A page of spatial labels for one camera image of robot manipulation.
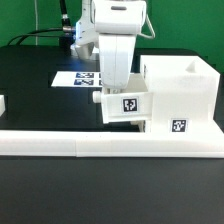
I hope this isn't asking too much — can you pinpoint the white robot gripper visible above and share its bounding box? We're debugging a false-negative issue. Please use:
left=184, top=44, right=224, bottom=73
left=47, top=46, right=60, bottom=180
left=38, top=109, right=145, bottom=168
left=92, top=0, right=146, bottom=94

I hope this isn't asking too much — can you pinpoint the white drawer box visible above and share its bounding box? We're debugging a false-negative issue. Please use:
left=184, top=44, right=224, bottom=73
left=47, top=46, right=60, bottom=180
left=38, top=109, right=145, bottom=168
left=92, top=73, right=153, bottom=124
left=138, top=120, right=151, bottom=133

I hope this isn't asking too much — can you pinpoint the white drawer cabinet housing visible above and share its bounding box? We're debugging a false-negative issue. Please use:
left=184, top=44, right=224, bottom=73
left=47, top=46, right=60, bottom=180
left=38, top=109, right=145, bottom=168
left=140, top=55, right=220, bottom=135

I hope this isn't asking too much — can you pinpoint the white front drawer box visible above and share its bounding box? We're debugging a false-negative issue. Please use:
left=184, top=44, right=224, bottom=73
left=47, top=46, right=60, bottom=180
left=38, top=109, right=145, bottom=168
left=138, top=120, right=151, bottom=133

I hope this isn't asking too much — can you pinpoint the white marker sheet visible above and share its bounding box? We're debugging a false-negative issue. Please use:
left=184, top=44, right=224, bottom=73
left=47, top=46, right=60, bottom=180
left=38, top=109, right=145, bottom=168
left=51, top=71, right=102, bottom=88

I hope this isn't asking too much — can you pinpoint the white L-shaped fence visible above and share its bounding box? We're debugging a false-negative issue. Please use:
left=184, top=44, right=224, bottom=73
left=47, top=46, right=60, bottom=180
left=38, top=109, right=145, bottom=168
left=0, top=123, right=224, bottom=158

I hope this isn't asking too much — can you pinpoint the black cable with connector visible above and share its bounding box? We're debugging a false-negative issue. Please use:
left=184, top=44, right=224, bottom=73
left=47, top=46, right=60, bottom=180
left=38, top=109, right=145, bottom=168
left=7, top=0, right=77, bottom=52

